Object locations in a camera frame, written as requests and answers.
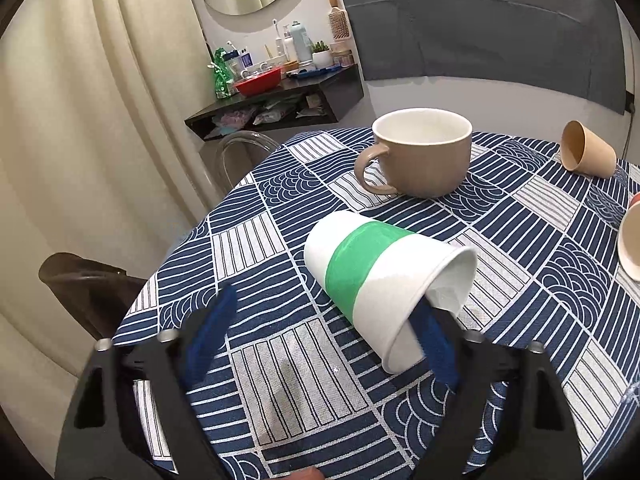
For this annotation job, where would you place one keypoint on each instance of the green plastic bottle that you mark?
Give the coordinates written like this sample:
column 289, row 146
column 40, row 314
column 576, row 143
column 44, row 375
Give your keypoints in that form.
column 222, row 76

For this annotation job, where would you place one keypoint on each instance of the white paper cup green band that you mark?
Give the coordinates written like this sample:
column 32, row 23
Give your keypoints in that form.
column 376, row 273

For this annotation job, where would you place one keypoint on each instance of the wooden hair brush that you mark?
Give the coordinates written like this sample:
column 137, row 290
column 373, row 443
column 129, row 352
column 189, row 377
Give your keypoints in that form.
column 338, row 22

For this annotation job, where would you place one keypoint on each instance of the small potted plant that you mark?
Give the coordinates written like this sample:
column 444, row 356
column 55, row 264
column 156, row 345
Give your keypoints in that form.
column 321, row 55

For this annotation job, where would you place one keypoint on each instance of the white paper cup orange band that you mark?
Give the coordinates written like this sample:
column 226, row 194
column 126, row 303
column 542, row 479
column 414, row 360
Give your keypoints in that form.
column 628, row 240

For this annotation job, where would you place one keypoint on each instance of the dark brown chair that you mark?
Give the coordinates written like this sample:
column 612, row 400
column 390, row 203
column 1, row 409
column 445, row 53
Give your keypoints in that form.
column 95, row 294

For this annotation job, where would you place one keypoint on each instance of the red bowl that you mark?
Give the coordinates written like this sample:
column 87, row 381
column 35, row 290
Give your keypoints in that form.
column 260, row 83

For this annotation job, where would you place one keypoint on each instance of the white spray bottle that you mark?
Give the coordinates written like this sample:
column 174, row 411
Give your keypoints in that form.
column 301, row 41

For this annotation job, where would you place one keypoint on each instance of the beige curtain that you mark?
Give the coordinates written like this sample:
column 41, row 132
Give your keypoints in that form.
column 95, row 156

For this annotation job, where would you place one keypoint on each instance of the brown kraft paper cup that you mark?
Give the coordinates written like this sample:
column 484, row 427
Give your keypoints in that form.
column 585, row 152

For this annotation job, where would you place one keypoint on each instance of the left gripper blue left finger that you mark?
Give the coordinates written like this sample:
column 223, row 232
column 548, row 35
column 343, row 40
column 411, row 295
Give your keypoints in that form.
column 203, row 335

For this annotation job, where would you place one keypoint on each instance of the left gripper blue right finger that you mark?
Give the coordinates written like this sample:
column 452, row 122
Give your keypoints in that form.
column 437, row 333

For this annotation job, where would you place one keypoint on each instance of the black wall shelf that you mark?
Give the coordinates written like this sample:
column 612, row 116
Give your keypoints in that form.
column 321, row 100

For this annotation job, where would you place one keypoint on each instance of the transparent acrylic chair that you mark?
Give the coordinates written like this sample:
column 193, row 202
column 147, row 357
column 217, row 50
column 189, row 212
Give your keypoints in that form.
column 233, row 156

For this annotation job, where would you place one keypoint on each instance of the dark grey wall cloth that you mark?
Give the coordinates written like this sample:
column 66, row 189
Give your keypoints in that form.
column 569, row 46

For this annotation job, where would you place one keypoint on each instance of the beige ceramic mug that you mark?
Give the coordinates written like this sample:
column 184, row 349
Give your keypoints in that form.
column 421, row 152

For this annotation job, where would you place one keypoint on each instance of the person's left hand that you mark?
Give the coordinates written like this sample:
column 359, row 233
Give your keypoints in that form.
column 308, row 473

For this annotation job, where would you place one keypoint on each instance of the blue white patterned tablecloth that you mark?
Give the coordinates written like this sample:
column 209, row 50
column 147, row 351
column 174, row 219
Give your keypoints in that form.
column 329, row 358

